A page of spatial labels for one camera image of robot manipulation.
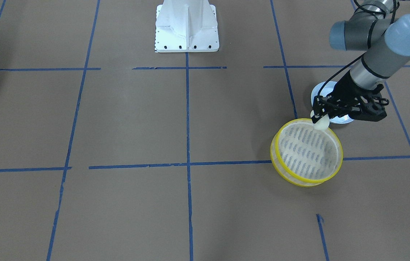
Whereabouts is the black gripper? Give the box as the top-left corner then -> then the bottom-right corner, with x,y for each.
311,71 -> 379,124

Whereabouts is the white steamed bun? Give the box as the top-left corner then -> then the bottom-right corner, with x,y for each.
310,110 -> 330,131

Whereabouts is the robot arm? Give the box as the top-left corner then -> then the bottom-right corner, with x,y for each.
311,0 -> 410,124

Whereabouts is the yellow rimmed bamboo steamer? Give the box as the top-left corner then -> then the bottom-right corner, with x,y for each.
270,118 -> 343,188

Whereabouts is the light blue plate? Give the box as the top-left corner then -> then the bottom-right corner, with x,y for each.
310,81 -> 354,124

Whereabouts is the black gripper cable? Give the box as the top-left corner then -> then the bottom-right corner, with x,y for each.
315,0 -> 399,105

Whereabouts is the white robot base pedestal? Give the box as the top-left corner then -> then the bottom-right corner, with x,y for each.
154,0 -> 220,53

